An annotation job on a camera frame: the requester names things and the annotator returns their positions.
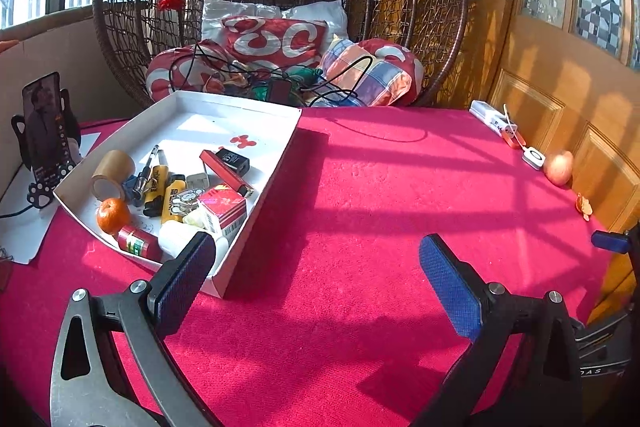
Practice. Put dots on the red patterned square cushion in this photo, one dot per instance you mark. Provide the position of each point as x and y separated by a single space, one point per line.
275 39

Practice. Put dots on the orange peel piece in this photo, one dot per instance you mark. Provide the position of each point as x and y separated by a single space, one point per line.
584 206

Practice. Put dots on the green cloth item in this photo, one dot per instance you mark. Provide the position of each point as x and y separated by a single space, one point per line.
305 77

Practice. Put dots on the wooden door glass panels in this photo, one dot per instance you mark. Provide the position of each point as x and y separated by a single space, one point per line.
550 57

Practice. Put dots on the blue binder clip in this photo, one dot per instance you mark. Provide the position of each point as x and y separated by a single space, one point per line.
131 187

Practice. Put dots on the red white cigarette pack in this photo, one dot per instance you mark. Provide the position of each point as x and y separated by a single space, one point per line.
222 207

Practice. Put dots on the red hanging ornament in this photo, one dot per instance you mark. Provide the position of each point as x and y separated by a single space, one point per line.
170 2

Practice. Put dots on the red white seat cushion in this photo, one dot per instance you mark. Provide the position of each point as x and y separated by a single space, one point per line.
165 74

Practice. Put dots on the yellow lighter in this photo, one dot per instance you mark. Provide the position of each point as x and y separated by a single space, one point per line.
175 209
156 187

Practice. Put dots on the white cardboard tray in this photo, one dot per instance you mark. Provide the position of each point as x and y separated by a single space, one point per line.
200 122

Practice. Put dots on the white pillow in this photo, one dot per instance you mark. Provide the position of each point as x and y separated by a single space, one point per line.
310 14

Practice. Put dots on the black smartphone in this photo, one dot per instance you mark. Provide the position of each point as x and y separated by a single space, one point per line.
44 122

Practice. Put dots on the black pen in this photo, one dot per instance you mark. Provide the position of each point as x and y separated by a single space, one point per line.
149 167

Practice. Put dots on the black plug charger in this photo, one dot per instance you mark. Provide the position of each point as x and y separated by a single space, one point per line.
232 159

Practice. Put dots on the brown tape roll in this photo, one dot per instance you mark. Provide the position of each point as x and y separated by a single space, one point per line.
112 167

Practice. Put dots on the orange tangerine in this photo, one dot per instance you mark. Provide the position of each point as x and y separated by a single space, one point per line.
112 215

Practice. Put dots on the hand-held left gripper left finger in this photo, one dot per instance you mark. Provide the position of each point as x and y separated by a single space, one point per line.
182 287

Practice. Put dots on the red round jar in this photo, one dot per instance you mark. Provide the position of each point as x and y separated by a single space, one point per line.
139 243

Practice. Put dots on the red tablecloth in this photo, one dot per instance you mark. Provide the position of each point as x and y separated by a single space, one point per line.
350 207

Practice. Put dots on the black paw phone holder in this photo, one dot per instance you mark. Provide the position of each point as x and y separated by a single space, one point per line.
42 189

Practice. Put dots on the black power adapter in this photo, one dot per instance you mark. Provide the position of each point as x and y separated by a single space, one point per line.
279 91

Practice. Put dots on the red slim lighter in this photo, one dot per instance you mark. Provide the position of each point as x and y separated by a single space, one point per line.
220 167

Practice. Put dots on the white plastic bottle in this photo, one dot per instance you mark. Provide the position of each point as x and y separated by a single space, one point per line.
172 237

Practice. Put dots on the white round device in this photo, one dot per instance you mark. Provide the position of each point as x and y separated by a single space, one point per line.
533 158

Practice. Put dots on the brown wicker hanging chair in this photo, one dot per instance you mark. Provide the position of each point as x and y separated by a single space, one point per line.
410 7

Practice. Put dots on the white rectangular box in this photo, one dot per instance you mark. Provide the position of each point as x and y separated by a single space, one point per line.
487 113

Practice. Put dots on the plaid pillow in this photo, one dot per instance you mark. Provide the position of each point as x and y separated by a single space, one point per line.
370 74

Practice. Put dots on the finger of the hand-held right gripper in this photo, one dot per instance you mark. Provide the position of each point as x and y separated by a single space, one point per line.
610 241

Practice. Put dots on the white paper sheet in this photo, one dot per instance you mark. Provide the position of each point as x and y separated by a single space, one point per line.
25 237

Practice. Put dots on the red apple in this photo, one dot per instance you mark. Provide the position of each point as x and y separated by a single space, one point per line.
558 168

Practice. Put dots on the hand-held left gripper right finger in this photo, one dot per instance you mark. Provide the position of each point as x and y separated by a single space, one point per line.
450 287

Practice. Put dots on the white plug charger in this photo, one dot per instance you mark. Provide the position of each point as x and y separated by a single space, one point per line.
197 182

